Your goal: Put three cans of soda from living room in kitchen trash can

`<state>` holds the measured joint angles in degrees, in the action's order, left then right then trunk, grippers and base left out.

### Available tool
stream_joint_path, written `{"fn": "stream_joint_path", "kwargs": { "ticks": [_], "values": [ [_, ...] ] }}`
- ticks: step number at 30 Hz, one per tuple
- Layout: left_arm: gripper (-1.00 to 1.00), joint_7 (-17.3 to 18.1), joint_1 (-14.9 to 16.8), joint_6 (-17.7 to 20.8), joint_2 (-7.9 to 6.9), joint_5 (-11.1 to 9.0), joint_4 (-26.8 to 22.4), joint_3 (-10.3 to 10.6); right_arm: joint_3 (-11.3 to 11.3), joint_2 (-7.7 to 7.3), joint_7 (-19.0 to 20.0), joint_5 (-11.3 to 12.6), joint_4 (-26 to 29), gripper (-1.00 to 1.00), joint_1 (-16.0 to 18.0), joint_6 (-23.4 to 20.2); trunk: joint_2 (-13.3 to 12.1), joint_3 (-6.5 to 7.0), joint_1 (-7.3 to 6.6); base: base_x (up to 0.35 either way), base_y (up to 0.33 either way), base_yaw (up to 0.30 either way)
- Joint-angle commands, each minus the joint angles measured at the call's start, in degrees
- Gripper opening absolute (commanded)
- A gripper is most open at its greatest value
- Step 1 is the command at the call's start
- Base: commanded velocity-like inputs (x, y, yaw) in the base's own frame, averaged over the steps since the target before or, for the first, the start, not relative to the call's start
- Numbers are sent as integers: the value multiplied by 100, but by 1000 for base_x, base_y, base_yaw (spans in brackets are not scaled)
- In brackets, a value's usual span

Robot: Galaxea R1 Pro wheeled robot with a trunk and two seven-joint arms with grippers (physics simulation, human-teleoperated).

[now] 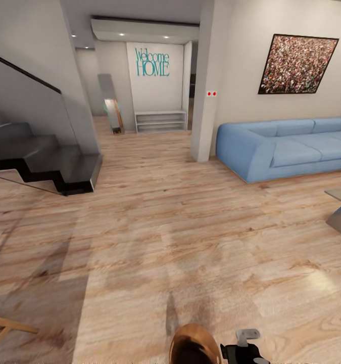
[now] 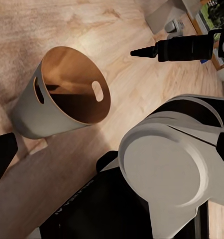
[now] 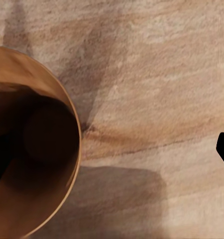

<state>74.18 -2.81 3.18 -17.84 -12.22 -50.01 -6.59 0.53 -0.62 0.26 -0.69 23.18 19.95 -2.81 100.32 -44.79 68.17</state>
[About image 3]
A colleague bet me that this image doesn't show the trash can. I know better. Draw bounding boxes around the trash can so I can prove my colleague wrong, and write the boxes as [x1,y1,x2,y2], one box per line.
[0,46,82,239]

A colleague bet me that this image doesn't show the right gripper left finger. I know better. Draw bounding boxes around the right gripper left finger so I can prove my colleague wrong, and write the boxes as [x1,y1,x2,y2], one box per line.
[0,132,18,179]

